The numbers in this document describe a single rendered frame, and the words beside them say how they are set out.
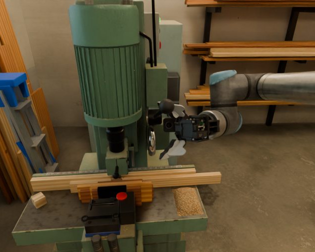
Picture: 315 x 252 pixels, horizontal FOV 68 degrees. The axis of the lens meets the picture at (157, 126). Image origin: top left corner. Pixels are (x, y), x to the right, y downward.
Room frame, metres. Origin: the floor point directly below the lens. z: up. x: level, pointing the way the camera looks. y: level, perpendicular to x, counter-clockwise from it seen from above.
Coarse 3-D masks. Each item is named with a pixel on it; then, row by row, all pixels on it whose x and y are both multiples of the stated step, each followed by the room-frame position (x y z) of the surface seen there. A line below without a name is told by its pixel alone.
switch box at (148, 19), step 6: (144, 12) 0.98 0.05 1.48; (150, 12) 0.98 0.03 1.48; (156, 12) 0.98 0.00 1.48; (144, 18) 0.95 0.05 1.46; (150, 18) 0.95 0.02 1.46; (156, 18) 0.95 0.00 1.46; (144, 24) 0.95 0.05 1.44; (150, 24) 0.95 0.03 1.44; (156, 24) 0.95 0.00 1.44; (144, 30) 0.95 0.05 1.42; (150, 30) 0.95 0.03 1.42; (156, 30) 0.95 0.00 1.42; (150, 36) 0.95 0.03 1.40; (156, 36) 0.95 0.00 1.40; (144, 42) 0.95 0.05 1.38; (156, 42) 0.95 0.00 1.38; (156, 48) 0.95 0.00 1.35; (156, 54) 0.95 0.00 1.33
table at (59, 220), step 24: (48, 192) 0.64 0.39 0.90; (168, 192) 0.64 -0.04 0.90; (24, 216) 0.53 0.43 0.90; (48, 216) 0.53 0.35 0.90; (72, 216) 0.53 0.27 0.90; (144, 216) 0.53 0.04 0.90; (168, 216) 0.53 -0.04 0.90; (192, 216) 0.53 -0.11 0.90; (24, 240) 0.48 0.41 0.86; (48, 240) 0.48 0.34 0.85; (72, 240) 0.49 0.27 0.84
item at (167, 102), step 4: (164, 100) 0.48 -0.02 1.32; (168, 100) 0.48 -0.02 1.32; (160, 104) 0.48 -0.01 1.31; (164, 104) 0.47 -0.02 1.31; (168, 104) 0.47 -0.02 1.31; (172, 104) 0.48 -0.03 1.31; (160, 108) 0.48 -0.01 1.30; (164, 108) 0.47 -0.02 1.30; (168, 108) 0.47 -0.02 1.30; (172, 108) 0.48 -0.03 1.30; (148, 112) 0.81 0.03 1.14; (152, 112) 0.80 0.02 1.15; (156, 112) 0.66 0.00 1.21; (160, 112) 0.57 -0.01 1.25; (164, 112) 0.47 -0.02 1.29; (168, 112) 0.47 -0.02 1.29; (148, 116) 0.80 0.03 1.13; (152, 116) 0.79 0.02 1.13; (156, 116) 0.71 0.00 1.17; (160, 116) 0.80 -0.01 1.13; (148, 120) 0.79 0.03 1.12; (152, 120) 0.79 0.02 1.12; (156, 120) 0.79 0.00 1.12; (160, 120) 0.79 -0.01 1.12; (152, 124) 0.80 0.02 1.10
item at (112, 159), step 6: (126, 138) 0.74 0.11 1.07; (108, 144) 0.70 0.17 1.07; (126, 144) 0.70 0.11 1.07; (108, 150) 0.66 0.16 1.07; (126, 150) 0.66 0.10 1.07; (108, 156) 0.63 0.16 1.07; (114, 156) 0.63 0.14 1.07; (120, 156) 0.63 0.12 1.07; (126, 156) 0.63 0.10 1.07; (108, 162) 0.62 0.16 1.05; (114, 162) 0.62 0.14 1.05; (120, 162) 0.62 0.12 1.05; (126, 162) 0.62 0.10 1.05; (108, 168) 0.62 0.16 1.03; (114, 168) 0.62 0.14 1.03; (120, 168) 0.62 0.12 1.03; (126, 168) 0.62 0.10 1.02; (108, 174) 0.62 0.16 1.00; (120, 174) 0.62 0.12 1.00
